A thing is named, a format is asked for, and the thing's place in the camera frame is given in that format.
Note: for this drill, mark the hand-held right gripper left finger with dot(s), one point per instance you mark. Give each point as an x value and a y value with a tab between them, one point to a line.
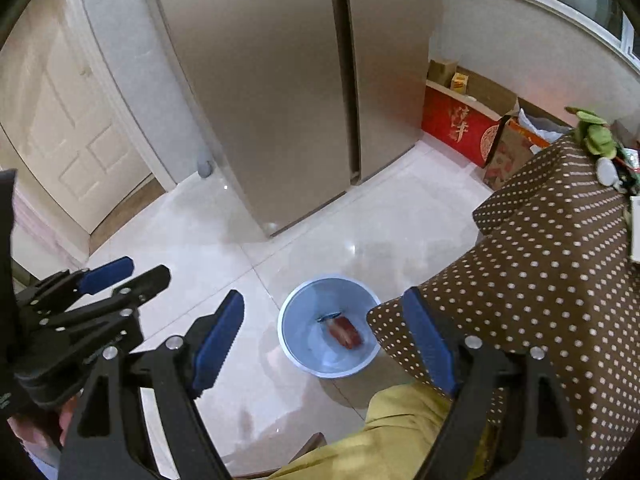
220	345

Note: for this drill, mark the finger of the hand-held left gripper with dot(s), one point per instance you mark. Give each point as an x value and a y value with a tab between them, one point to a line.
105	271
140	287

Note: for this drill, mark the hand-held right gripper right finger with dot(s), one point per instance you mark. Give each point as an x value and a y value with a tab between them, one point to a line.
430	345

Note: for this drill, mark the blue plastic basin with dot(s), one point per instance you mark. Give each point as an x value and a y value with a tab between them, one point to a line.
307	325

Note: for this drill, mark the person's left hand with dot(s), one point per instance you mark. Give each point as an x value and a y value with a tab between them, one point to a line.
37	430

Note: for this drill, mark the red snack wrapper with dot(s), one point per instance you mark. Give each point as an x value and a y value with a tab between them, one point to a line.
346	334

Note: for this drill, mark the person's yellow clothing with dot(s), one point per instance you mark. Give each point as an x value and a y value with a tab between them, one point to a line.
400	425

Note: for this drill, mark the grey door stopper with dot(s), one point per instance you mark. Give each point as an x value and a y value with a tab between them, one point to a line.
204	168

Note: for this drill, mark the brown polka dot tablecloth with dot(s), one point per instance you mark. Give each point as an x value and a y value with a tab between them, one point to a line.
550	260

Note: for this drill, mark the white panel door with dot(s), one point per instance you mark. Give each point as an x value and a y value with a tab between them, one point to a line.
65	125

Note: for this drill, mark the red gift box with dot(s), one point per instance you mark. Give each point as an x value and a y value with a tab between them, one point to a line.
450	125

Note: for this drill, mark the stainless steel refrigerator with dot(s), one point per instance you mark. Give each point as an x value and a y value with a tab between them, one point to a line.
260	85

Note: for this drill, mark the crumpled white plastic bag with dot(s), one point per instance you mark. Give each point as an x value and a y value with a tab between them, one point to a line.
542	125

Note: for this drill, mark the white round object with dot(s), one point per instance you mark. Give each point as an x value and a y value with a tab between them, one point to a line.
607	172

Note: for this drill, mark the large flat cardboard box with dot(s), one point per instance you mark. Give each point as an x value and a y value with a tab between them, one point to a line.
492	95

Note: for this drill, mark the yellow carton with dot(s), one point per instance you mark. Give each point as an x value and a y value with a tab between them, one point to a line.
460	82

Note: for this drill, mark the green plush toy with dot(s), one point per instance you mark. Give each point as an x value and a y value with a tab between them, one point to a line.
595	132

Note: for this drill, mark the small cardboard box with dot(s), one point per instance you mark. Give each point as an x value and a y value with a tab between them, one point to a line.
442	72

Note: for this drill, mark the white door frame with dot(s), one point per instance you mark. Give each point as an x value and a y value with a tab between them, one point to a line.
130	70

